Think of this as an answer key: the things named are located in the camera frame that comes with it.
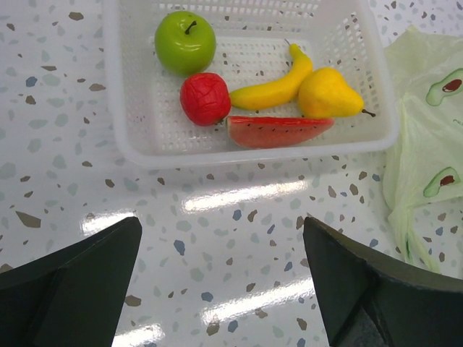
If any yellow fake pear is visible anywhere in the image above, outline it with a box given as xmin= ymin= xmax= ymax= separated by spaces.
xmin=297 ymin=67 xmax=365 ymax=119

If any light green avocado plastic bag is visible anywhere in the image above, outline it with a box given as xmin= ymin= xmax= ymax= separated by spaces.
xmin=383 ymin=26 xmax=462 ymax=273

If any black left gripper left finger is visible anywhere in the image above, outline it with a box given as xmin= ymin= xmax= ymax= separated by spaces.
xmin=1 ymin=217 xmax=142 ymax=346

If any red fake tomato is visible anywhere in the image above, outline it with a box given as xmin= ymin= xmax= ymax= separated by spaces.
xmin=179 ymin=72 xmax=232 ymax=127

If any yellow fake banana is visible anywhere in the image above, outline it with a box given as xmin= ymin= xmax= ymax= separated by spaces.
xmin=229 ymin=43 xmax=313 ymax=111

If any white plastic mesh basket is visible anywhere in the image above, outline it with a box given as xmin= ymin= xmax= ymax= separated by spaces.
xmin=103 ymin=1 xmax=399 ymax=168

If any green fake apple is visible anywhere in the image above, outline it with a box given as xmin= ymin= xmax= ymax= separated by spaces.
xmin=154 ymin=11 xmax=216 ymax=77

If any red fake watermelon slice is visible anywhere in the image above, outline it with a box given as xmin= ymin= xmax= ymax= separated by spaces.
xmin=226 ymin=116 xmax=334 ymax=149

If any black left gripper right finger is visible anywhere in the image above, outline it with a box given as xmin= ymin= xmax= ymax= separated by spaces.
xmin=303 ymin=217 xmax=462 ymax=346

